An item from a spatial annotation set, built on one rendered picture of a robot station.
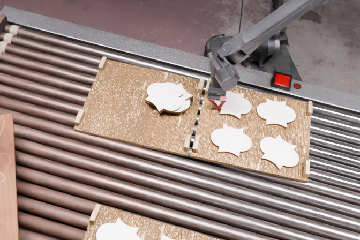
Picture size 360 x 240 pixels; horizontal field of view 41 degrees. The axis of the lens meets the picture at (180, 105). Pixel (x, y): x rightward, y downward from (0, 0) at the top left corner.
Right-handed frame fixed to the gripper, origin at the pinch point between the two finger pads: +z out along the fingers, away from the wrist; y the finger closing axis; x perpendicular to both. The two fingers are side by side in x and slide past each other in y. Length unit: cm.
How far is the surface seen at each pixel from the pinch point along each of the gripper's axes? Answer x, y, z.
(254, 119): -13.5, -3.8, 4.6
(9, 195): 51, -61, -17
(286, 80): -23.4, 19.5, 6.5
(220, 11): 30, 164, 85
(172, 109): 15.1, -11.8, -5.5
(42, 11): 149, 123, 62
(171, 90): 17.4, -3.5, -6.3
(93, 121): 41.7, -21.6, -6.0
